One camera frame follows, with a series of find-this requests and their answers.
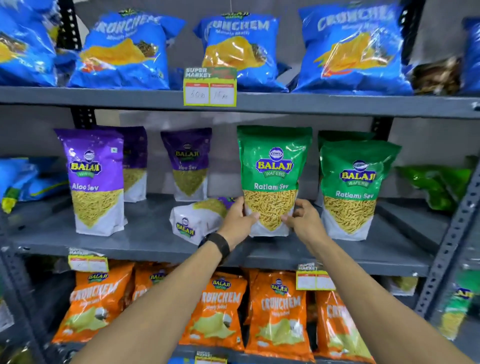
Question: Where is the black wristband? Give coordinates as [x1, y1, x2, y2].
[198, 232, 231, 264]

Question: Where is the gray metal shelf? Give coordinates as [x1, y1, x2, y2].
[0, 0, 480, 364]

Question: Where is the purple aloo sev packet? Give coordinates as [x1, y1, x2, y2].
[55, 128, 128, 238]
[160, 127, 213, 203]
[169, 196, 236, 247]
[95, 125, 149, 204]

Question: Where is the dark blue snack pouch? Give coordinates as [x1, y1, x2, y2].
[18, 157, 70, 202]

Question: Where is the brown snack packet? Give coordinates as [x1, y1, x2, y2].
[410, 56, 463, 96]

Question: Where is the row of blue Crunchem bags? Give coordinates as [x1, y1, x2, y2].
[0, 0, 415, 97]

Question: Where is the person's right forearm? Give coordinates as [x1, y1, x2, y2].
[311, 236, 475, 364]

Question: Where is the person's left hand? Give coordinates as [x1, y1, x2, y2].
[217, 196, 261, 252]

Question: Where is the row of orange Crunchem bags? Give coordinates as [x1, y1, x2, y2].
[51, 260, 376, 363]

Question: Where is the single blue snack pouch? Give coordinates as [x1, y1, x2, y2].
[461, 16, 480, 95]

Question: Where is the person's left forearm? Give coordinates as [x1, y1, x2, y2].
[71, 243, 226, 364]

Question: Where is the white snack packet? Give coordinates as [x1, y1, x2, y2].
[387, 275, 419, 298]

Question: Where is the yellow price tag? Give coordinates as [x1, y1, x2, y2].
[182, 67, 238, 108]
[295, 263, 337, 292]
[67, 247, 110, 274]
[193, 351, 229, 364]

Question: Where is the bright green snack bag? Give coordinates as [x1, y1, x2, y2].
[396, 164, 475, 214]

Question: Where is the purple Aloo Sev packet front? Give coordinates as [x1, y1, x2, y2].
[55, 128, 128, 238]

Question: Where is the person's right hand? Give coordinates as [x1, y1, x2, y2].
[280, 198, 332, 249]

